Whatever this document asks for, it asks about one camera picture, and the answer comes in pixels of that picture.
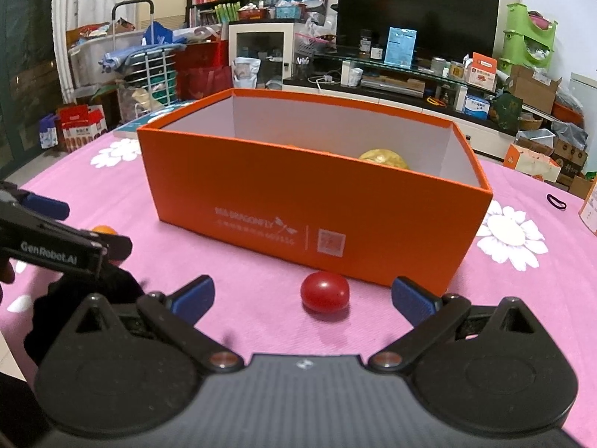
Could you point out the teal book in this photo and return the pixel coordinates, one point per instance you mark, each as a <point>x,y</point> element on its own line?
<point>140,126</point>

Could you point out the yellow melon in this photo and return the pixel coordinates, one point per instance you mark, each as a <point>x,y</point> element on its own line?
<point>385,158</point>

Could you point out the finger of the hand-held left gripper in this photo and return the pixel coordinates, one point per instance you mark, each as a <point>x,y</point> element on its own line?
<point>116,249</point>
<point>46,207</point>

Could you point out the white refrigerator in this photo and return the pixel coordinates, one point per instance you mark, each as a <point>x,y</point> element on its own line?
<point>585,98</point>

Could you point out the orange white carton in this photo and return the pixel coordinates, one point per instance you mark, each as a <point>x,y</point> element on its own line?
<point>482,74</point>

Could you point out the brown cardboard box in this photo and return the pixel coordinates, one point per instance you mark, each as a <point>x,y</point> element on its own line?
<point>531,88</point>

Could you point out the dark green bag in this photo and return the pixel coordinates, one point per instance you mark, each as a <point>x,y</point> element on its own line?
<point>506,112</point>

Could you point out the white glass door cabinet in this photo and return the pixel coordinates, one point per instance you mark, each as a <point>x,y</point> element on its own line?
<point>261,28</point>

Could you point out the red tomato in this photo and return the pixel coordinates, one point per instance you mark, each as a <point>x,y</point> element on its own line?
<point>325,291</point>

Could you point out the white television cabinet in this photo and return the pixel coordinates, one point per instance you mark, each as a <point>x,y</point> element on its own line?
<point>485,137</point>

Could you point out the orange white canister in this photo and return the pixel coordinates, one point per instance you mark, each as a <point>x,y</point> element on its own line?
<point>590,214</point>

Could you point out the blue folded cloth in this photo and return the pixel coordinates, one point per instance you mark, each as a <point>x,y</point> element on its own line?
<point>130,56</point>

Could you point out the red gift bag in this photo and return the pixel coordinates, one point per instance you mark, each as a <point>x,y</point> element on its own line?
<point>200,53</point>
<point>205,84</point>

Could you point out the orange paper gift bag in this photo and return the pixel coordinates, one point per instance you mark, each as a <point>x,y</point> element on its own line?
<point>527,161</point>

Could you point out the orange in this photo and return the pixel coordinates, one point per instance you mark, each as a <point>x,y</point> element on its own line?
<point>103,230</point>

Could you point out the blue card sign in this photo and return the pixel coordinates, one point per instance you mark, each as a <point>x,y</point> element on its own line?
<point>400,46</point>

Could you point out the small blue carton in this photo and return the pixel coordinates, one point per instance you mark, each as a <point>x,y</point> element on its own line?
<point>48,133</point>

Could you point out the blue shopping bag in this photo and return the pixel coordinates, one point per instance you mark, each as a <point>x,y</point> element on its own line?
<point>158,32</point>

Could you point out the black television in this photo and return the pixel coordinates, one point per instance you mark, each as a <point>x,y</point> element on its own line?
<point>419,0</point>

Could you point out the white storage bin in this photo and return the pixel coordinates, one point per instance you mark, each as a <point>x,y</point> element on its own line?
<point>88,65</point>

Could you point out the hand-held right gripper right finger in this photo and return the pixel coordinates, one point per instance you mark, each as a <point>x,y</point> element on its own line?
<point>410,298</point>

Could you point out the white pouch bag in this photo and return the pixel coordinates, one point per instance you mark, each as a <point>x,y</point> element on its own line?
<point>246,72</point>

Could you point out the red white carton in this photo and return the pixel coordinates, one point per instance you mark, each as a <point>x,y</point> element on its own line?
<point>81,128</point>

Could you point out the blue white box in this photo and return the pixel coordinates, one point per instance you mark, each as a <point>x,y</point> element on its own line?
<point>476,108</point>

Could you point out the green plastic storage rack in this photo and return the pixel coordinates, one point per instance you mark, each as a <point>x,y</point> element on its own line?
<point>513,42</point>

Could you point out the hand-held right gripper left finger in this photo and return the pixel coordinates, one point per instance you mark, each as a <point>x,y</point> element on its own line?
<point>193,296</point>

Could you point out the pink floral tablecloth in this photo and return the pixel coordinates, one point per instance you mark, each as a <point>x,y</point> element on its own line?
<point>280,317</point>

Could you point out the person's left hand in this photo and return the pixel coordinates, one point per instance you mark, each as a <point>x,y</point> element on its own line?
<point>5,273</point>

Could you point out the orange cardboard box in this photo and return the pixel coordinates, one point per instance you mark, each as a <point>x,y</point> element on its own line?
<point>280,196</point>

